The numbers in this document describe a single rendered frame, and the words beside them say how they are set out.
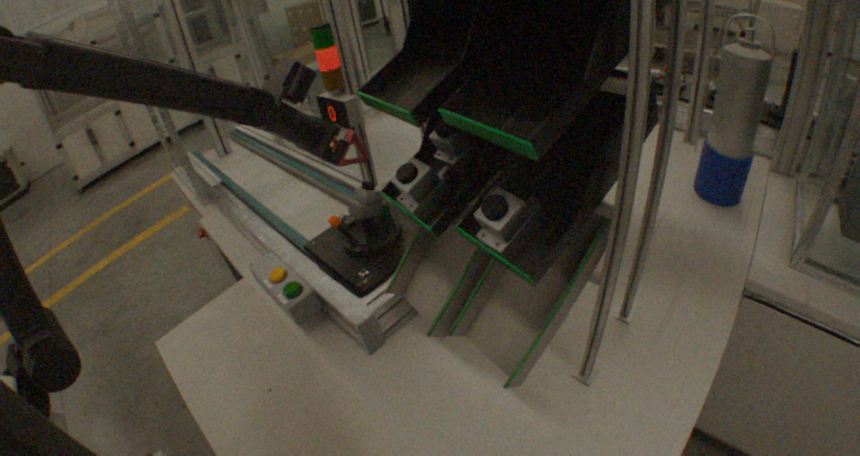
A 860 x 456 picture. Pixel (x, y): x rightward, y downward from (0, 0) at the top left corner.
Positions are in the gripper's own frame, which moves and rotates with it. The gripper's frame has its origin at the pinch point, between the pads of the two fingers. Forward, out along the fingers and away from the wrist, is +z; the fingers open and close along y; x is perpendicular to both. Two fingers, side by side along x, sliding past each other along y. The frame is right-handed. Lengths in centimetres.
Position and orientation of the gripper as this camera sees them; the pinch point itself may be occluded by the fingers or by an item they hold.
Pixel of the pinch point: (349, 152)
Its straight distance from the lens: 80.7
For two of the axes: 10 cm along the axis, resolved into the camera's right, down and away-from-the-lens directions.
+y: -7.0, -3.5, 6.2
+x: -4.1, 9.1, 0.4
